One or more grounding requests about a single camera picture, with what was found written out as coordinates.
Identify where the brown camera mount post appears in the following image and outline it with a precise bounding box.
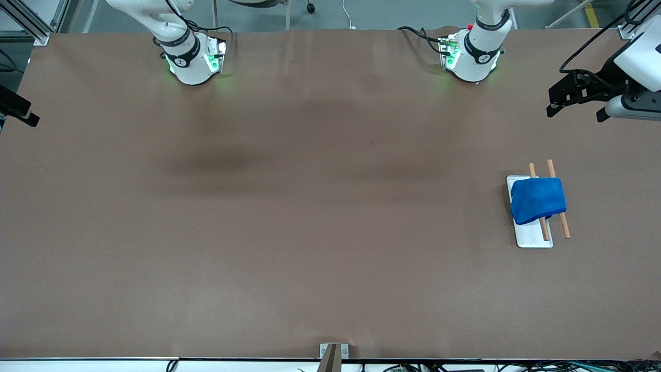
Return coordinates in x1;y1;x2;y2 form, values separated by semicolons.
317;344;341;372

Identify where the aluminium frame profile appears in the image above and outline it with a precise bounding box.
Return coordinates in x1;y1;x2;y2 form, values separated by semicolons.
0;0;70;46
617;0;652;40

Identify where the blue microfibre towel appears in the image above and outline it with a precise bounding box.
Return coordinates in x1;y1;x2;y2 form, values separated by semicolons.
510;178;567;226

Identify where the metal table edge bracket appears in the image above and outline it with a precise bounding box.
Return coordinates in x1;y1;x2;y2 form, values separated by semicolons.
320;343;349;360

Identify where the white rack base plate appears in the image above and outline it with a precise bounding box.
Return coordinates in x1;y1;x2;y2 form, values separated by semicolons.
506;175;554;249

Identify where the black base power cable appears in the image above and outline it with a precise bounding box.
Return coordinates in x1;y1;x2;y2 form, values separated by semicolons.
397;25;446;54

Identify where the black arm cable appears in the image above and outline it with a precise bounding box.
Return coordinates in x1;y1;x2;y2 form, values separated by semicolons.
164;0;234;40
559;0;646;76

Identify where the under-table cable bundle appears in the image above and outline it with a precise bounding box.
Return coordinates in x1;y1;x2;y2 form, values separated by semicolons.
165;359;661;372

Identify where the brown table cover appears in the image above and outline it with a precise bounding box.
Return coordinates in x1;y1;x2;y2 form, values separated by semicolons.
0;26;661;361

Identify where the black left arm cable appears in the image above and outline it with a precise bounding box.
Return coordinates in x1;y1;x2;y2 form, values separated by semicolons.
559;0;646;76

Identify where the white floor cable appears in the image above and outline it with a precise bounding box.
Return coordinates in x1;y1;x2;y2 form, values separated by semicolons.
341;0;358;30

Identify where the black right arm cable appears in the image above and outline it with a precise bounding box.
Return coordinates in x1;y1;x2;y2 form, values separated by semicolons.
164;0;234;40

